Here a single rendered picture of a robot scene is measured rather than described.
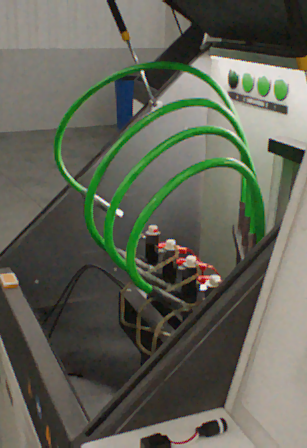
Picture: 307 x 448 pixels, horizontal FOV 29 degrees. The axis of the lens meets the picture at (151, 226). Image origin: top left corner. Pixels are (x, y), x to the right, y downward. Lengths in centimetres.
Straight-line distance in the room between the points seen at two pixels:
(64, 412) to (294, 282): 40
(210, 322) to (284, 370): 12
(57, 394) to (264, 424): 33
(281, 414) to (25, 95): 714
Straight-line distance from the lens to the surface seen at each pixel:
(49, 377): 102
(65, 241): 143
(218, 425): 85
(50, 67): 783
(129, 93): 716
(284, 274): 80
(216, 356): 86
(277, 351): 81
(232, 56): 133
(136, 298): 118
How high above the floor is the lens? 152
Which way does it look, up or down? 20 degrees down
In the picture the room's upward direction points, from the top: 2 degrees clockwise
